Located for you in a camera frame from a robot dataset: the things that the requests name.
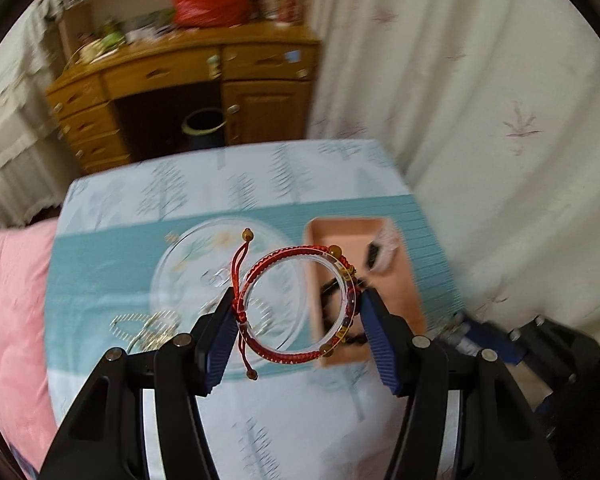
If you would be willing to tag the pink blanket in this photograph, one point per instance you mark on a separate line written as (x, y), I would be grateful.
(15, 320)

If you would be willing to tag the pink tray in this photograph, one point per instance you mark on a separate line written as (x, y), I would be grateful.
(350, 232)

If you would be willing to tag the cream flower print curtain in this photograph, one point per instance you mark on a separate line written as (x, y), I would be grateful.
(455, 85)

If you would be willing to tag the red patterned cup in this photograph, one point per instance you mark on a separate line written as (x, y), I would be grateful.
(289, 6)

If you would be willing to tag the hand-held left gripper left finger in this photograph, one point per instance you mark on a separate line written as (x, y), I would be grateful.
(219, 345)

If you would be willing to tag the tree print tablecloth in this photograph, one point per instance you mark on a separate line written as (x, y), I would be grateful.
(180, 195)

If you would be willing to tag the dark waste bin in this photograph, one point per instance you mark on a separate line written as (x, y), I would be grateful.
(203, 127)

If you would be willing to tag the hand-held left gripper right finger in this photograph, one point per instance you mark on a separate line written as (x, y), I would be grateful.
(380, 335)

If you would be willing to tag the white lace-covered cabinet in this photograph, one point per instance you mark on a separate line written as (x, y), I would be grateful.
(10, 125)

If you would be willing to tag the white wrist watch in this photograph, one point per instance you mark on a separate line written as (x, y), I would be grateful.
(382, 250)

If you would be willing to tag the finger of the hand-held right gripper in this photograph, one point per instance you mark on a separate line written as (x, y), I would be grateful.
(472, 337)

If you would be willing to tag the wooden desk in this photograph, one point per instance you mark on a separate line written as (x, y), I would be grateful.
(260, 105)

